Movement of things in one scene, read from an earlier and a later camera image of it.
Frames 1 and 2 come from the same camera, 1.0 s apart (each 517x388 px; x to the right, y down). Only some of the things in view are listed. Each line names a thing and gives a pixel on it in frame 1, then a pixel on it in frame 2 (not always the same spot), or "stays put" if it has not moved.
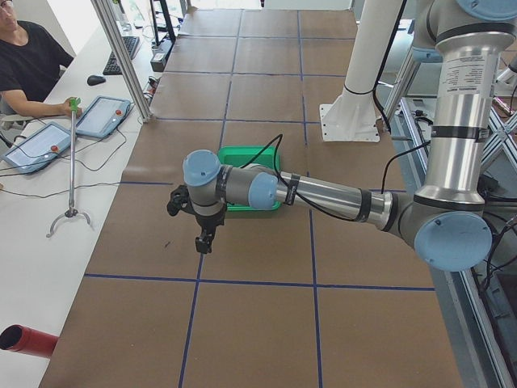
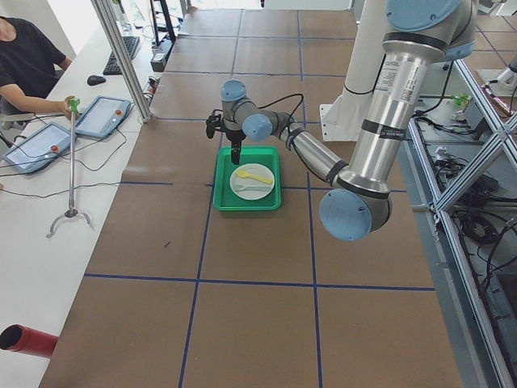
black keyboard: [111, 66] stays put
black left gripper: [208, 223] to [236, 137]
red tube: [18, 338] stays put
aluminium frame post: [128, 69] stays put
